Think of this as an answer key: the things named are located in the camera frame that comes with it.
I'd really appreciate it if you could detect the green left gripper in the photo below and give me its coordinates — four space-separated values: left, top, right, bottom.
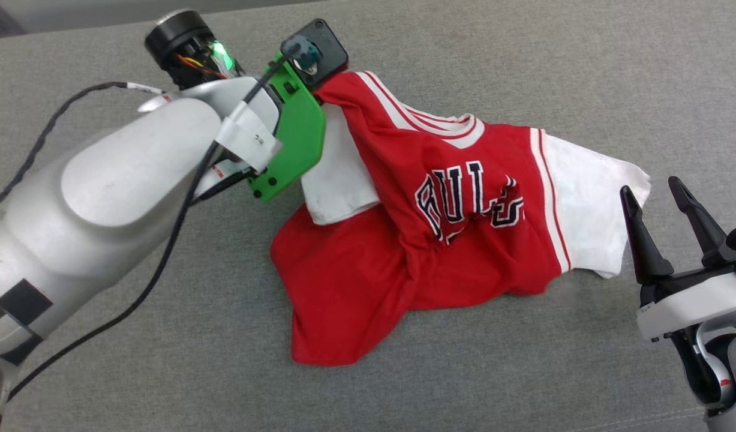
145 9 326 203

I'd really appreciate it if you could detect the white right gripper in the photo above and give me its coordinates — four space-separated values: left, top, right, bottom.
620 176 736 343

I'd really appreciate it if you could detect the red white basketball jersey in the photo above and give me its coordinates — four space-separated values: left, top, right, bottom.
271 71 651 367

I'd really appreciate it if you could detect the grey fabric sofa cushion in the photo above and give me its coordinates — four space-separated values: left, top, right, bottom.
0 0 736 432

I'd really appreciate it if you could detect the white paper cable label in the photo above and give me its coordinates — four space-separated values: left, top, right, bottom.
215 102 283 173

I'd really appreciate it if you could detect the black left camera cable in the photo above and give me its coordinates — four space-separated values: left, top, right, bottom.
5 36 320 403

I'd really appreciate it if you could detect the twisted black arm cable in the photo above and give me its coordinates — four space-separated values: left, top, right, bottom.
0 82 164 214

